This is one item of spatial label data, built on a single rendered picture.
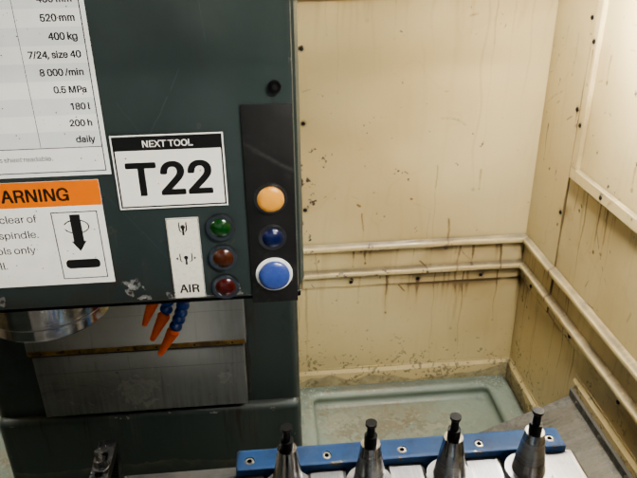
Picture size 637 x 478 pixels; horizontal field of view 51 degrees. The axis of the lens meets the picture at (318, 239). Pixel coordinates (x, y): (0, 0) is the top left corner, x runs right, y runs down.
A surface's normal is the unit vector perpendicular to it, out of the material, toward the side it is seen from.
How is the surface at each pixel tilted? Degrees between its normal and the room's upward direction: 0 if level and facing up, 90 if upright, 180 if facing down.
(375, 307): 90
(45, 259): 90
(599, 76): 90
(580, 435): 25
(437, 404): 0
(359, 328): 90
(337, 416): 0
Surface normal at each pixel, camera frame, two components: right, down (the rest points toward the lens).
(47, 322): 0.38, 0.41
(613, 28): -1.00, 0.05
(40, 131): 0.09, 0.44
